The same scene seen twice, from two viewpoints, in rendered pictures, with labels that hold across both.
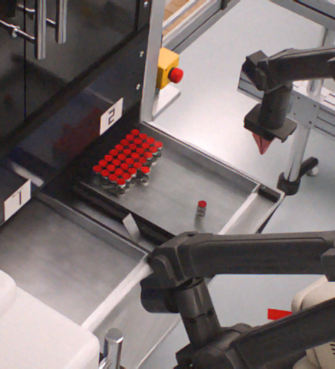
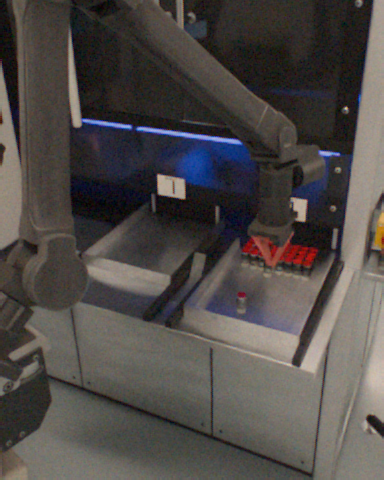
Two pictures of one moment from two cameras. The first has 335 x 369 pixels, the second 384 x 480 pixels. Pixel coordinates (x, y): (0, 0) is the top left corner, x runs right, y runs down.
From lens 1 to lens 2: 2.00 m
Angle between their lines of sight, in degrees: 69
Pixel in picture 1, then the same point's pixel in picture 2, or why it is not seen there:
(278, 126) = (261, 220)
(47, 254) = (165, 242)
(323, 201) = not seen: outside the picture
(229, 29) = not seen: outside the picture
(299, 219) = not seen: outside the picture
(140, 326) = (100, 291)
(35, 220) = (197, 233)
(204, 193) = (274, 310)
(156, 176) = (279, 281)
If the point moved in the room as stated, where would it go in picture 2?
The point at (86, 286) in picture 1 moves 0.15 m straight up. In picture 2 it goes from (137, 262) to (133, 211)
